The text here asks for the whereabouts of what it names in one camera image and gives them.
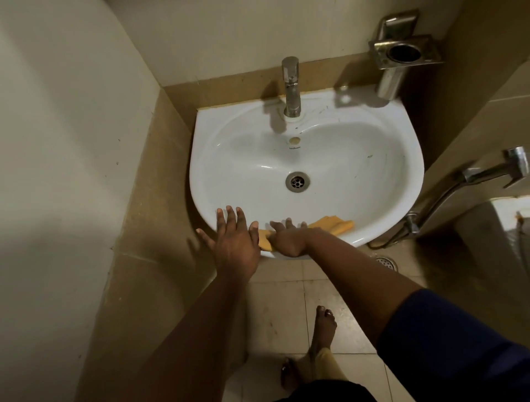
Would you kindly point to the steel wall tumbler holder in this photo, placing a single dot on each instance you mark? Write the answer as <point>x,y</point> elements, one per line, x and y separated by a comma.
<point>387,83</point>

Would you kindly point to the chrome sink faucet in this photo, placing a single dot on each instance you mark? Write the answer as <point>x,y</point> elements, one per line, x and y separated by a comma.
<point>292,95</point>

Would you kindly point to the person's right foot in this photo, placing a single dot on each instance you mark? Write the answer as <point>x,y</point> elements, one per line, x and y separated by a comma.
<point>324,329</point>

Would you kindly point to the steel sink drain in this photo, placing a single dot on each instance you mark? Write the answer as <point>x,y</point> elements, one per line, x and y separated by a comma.
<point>297,182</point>

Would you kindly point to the orange cleaning cloth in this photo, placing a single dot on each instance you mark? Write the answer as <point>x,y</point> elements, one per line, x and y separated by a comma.
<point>335,225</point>

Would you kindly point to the dark blue shirt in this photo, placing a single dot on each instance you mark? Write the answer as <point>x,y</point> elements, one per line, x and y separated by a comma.
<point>455,352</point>

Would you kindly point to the person's foot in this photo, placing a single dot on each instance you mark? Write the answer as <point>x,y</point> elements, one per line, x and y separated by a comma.
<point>288,374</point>
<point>324,329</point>

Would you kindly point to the white toilet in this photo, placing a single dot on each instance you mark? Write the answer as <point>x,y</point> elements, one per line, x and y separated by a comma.
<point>488,240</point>

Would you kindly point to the person's right hand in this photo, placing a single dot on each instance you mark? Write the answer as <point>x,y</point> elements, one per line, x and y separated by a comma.
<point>292,240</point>

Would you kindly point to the person's left foot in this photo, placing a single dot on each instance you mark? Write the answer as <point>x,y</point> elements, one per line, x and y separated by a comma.
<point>288,374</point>

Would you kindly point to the person's left forearm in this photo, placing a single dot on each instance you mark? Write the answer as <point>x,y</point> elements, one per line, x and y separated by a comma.
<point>194,348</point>

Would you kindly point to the person's right forearm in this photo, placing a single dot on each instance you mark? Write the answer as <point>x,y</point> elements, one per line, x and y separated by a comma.
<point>364,281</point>

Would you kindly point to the person's left hand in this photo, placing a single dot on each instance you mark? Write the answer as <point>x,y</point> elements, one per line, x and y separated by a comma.
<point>236,252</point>

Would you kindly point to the white ceramic sink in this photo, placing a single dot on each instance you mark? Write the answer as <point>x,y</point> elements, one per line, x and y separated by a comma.
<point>352,174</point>

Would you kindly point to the beige trousers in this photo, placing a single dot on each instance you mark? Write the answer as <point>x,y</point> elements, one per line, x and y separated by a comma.
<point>321,366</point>

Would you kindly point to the round steel floor drain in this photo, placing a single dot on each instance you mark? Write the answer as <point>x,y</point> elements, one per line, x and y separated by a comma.
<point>387,264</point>

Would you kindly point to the chrome wall valve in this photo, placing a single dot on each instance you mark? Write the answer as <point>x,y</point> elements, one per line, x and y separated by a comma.
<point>411,223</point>

